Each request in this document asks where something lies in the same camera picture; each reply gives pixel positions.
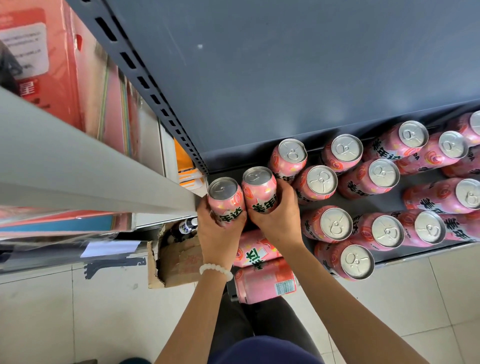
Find person's left hand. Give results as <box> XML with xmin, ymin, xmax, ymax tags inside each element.
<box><xmin>195</xmin><ymin>194</ymin><xmax>248</xmax><ymax>271</ymax></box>

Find person's right hand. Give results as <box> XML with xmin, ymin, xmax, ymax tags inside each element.
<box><xmin>246</xmin><ymin>179</ymin><xmax>305</xmax><ymax>250</ymax></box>

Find pink printed soda can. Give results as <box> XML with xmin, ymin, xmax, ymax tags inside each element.
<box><xmin>321</xmin><ymin>133</ymin><xmax>364</xmax><ymax>173</ymax></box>
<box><xmin>314</xmin><ymin>241</ymin><xmax>376</xmax><ymax>282</ymax></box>
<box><xmin>301</xmin><ymin>205</ymin><xmax>354</xmax><ymax>242</ymax></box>
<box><xmin>337</xmin><ymin>158</ymin><xmax>401</xmax><ymax>200</ymax></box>
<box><xmin>207</xmin><ymin>176</ymin><xmax>247</xmax><ymax>226</ymax></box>
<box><xmin>362</xmin><ymin>120</ymin><xmax>430</xmax><ymax>162</ymax></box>
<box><xmin>441</xmin><ymin>146</ymin><xmax>480</xmax><ymax>178</ymax></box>
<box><xmin>442</xmin><ymin>211</ymin><xmax>480</xmax><ymax>243</ymax></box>
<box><xmin>241</xmin><ymin>166</ymin><xmax>279</xmax><ymax>215</ymax></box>
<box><xmin>395</xmin><ymin>130</ymin><xmax>470</xmax><ymax>176</ymax></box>
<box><xmin>352</xmin><ymin>212</ymin><xmax>405</xmax><ymax>252</ymax></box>
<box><xmin>446</xmin><ymin>110</ymin><xmax>480</xmax><ymax>147</ymax></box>
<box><xmin>403</xmin><ymin>177</ymin><xmax>480</xmax><ymax>215</ymax></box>
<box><xmin>389</xmin><ymin>209</ymin><xmax>447</xmax><ymax>248</ymax></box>

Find pile of pink soda cans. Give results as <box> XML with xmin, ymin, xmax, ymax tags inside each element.
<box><xmin>231</xmin><ymin>138</ymin><xmax>339</xmax><ymax>305</ymax></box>

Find grey metal shelf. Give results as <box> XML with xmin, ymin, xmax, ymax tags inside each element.
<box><xmin>67</xmin><ymin>0</ymin><xmax>480</xmax><ymax>305</ymax></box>

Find person's right forearm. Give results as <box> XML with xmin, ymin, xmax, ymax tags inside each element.
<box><xmin>279</xmin><ymin>241</ymin><xmax>430</xmax><ymax>364</ymax></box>

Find person's left forearm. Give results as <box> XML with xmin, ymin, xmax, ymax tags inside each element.
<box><xmin>154</xmin><ymin>268</ymin><xmax>235</xmax><ymax>364</ymax></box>

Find dark bottle white label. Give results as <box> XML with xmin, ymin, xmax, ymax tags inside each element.
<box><xmin>176</xmin><ymin>216</ymin><xmax>200</xmax><ymax>235</ymax></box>

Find brown cardboard box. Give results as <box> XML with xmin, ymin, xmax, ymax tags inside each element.
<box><xmin>146</xmin><ymin>221</ymin><xmax>205</xmax><ymax>290</ymax></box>

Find orange packet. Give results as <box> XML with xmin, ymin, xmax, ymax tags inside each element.
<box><xmin>173</xmin><ymin>137</ymin><xmax>209</xmax><ymax>198</ymax></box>

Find navy blue shirt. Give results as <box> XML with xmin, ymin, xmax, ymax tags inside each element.
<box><xmin>208</xmin><ymin>335</ymin><xmax>325</xmax><ymax>364</ymax></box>

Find white bead bracelet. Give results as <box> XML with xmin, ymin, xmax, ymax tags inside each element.
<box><xmin>198</xmin><ymin>263</ymin><xmax>235</xmax><ymax>283</ymax></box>

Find black metal bracket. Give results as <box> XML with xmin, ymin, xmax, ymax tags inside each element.
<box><xmin>83</xmin><ymin>256</ymin><xmax>148</xmax><ymax>280</ymax></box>

